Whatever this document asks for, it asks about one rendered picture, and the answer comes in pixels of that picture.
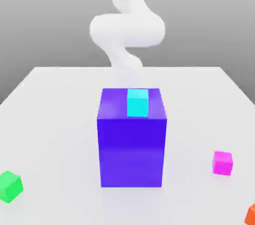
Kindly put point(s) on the large purple box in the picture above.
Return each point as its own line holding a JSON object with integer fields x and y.
{"x": 131, "y": 149}

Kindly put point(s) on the small orange cube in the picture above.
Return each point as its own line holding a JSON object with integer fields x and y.
{"x": 251, "y": 216}

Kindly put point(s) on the small magenta cube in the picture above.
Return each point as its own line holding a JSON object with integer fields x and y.
{"x": 222, "y": 163}

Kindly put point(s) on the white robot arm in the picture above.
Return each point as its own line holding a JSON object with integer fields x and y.
{"x": 127, "y": 29}

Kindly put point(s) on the small cyan cube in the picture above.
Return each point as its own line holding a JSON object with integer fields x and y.
{"x": 137, "y": 103}

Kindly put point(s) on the small green cube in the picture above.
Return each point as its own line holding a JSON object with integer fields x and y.
{"x": 10, "y": 187}

